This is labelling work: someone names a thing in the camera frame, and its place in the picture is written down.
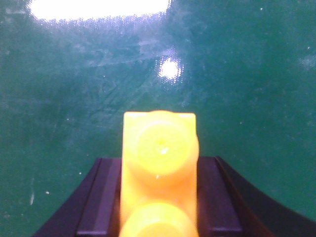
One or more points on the yellow duplo brick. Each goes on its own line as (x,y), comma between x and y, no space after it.
(158,195)

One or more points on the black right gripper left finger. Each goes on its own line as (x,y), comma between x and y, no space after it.
(92,210)

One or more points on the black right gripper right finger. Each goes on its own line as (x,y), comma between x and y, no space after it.
(230,206)

